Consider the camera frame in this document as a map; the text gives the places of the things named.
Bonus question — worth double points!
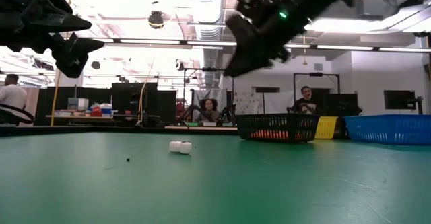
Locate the wooden workbench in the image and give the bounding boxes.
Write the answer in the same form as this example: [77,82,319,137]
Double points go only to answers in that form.
[46,114,119,123]

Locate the silver ventilation duct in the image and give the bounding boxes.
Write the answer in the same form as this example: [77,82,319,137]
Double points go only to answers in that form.
[187,0,233,90]

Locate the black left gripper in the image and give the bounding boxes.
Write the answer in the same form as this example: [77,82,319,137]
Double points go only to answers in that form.
[0,0,105,79]

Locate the black rig frame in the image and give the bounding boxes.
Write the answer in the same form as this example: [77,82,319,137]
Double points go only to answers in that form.
[183,67,236,126]

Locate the person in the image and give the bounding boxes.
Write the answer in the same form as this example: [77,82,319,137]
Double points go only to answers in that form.
[288,85,321,114]
[0,73,30,126]
[195,98,225,123]

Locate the white storage box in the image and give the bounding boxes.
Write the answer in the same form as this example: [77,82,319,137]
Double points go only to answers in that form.
[68,97,90,111]

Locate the black computer monitor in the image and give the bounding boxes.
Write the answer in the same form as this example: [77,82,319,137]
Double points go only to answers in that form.
[383,89,417,110]

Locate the black ceiling dome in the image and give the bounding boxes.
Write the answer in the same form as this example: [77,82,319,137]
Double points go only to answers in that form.
[147,11,165,30]

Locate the long ceiling light strip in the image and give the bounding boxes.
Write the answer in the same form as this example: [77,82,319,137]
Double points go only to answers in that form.
[0,35,431,54]

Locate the black sign bar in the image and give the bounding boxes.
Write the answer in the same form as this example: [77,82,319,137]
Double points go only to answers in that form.
[251,86,281,94]

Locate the white backdrop sheet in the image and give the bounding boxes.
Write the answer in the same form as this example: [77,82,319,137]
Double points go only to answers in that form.
[234,91,299,116]

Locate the black curved hose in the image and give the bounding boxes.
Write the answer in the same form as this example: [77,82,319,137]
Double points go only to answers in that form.
[0,102,36,126]

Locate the pale pink curtain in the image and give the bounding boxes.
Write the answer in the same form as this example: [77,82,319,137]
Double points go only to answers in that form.
[26,85,40,127]

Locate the yellow plastic basket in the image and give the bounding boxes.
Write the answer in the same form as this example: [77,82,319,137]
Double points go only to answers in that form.
[314,116,339,140]

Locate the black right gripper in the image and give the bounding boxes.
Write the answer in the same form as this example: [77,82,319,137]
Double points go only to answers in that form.
[224,0,306,79]

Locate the thin beige hanging cable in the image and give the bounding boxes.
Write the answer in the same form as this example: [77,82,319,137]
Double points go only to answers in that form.
[137,57,156,126]

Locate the black stand frame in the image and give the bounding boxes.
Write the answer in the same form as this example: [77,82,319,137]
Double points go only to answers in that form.
[294,71,341,114]

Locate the black plastic basket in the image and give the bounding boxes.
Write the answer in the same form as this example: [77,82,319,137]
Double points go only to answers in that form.
[234,113,321,143]

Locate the yellow extension cable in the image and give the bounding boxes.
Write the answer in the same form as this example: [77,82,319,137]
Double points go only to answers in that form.
[50,69,63,127]

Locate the green table mat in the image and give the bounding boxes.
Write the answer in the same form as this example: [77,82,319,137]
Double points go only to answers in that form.
[0,131,431,224]

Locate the blue plastic basket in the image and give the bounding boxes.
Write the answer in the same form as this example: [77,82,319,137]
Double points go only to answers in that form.
[343,114,431,147]

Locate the black screen panel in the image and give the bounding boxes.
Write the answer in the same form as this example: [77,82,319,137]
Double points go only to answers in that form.
[319,92,363,116]

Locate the black partition panels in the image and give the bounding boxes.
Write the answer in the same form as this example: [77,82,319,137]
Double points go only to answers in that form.
[33,81,178,128]

